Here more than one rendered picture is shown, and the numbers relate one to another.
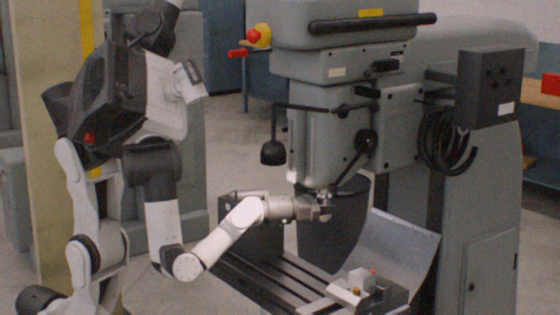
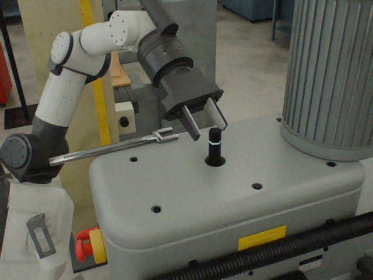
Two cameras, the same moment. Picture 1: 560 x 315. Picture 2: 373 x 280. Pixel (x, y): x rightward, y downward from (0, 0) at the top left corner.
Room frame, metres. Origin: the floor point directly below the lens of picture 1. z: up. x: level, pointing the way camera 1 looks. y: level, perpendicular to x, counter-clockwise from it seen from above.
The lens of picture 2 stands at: (1.35, -0.26, 2.31)
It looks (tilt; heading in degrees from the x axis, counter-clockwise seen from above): 32 degrees down; 20
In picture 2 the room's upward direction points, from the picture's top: 2 degrees counter-clockwise
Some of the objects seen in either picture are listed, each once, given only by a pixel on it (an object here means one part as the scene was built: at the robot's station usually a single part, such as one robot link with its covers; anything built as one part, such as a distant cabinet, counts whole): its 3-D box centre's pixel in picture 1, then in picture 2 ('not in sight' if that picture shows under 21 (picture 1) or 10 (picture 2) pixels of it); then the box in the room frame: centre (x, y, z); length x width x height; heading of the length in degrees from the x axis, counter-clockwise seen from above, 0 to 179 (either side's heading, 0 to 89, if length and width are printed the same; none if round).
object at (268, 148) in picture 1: (273, 151); not in sight; (1.79, 0.03, 1.45); 0.07 x 0.07 x 0.06
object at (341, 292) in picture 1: (347, 295); not in sight; (1.77, -0.18, 1.03); 0.12 x 0.06 x 0.04; 39
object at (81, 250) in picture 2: (254, 36); (84, 249); (1.78, 0.08, 1.76); 0.04 x 0.03 x 0.04; 38
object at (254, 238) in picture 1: (250, 223); not in sight; (2.27, 0.12, 1.04); 0.22 x 0.12 x 0.20; 45
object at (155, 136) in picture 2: not in sight; (115, 146); (1.92, 0.07, 1.89); 0.24 x 0.04 x 0.01; 131
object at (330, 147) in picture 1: (327, 130); not in sight; (1.94, -0.12, 1.47); 0.21 x 0.19 x 0.32; 38
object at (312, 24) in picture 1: (375, 22); (268, 252); (1.85, -0.24, 1.79); 0.45 x 0.04 x 0.04; 128
